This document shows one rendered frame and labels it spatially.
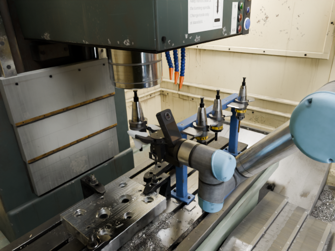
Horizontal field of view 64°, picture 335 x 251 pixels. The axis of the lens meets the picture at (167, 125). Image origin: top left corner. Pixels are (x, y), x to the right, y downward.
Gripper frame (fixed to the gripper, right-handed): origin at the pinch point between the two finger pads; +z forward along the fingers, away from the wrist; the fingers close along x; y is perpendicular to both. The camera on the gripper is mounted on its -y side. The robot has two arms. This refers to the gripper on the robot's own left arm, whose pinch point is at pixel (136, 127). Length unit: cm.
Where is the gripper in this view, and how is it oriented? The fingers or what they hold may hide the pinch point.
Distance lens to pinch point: 90.8
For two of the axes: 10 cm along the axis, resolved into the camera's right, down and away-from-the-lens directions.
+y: 0.3, 9.1, 4.2
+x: 6.5, -3.3, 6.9
